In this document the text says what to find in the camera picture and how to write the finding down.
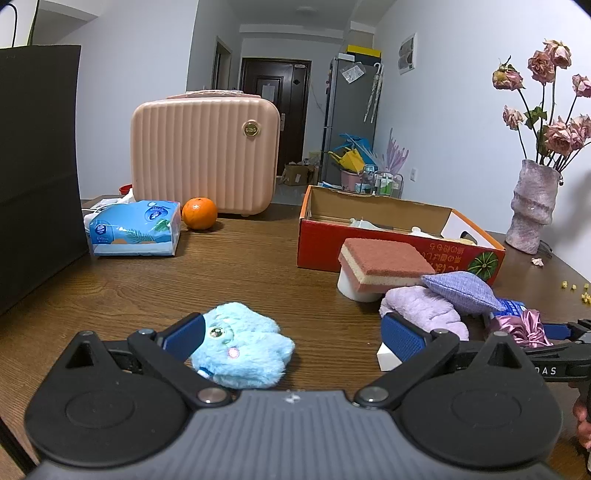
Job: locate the pink satin scrunchie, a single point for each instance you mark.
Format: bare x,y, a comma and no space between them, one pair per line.
526,329

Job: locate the pink ceramic vase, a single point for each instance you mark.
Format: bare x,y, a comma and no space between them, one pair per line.
533,204

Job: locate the grey refrigerator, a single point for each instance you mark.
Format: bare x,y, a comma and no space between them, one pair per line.
350,111

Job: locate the yellow flower crumbs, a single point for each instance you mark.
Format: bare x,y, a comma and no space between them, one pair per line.
583,293

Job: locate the pink ribbed small suitcase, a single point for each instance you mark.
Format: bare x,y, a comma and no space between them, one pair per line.
219,144

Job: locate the white wedge sponge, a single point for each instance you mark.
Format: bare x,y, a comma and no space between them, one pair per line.
387,360

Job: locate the orange fruit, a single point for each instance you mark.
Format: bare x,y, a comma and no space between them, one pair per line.
199,213

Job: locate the black paper shopping bag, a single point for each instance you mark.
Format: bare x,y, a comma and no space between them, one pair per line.
42,228

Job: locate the dark brown entrance door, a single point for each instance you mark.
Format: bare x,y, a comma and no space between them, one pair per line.
285,83

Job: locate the brown cardboard box on floor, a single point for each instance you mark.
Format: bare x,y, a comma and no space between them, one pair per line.
299,175

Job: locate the person's right hand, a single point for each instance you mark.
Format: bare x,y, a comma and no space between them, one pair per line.
583,429

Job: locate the white round sponge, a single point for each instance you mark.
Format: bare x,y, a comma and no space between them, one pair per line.
351,289

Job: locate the lavender drawstring pouch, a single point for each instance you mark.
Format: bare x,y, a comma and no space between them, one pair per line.
468,293

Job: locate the wire rack with bottles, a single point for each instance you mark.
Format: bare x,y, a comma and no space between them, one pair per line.
381,184

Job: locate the pink scouring sponge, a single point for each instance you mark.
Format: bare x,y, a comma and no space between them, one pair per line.
380,265

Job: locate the yellow bag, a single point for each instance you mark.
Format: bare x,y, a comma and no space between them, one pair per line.
351,161

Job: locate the white wall panel box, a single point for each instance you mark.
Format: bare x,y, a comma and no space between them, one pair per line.
407,55

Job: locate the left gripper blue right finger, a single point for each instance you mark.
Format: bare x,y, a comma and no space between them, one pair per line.
422,354

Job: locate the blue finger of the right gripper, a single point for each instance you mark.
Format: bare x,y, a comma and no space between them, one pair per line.
578,331
561,364

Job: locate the blue tissue pack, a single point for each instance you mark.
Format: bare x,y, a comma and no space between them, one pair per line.
142,228

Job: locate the blue wet wipes packet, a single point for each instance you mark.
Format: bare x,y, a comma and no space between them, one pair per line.
510,308

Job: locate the dried pink roses bouquet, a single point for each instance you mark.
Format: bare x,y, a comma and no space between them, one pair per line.
558,140

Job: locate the red cardboard box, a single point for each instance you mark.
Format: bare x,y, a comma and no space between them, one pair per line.
447,239

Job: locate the lilac fluffy towel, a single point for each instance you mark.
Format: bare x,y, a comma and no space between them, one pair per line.
424,309

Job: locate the light blue plush toy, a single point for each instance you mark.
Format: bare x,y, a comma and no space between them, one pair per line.
242,349

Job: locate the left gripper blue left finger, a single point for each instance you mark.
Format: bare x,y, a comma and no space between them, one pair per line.
162,355

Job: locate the yellow box on refrigerator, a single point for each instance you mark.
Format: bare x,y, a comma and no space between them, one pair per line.
364,51

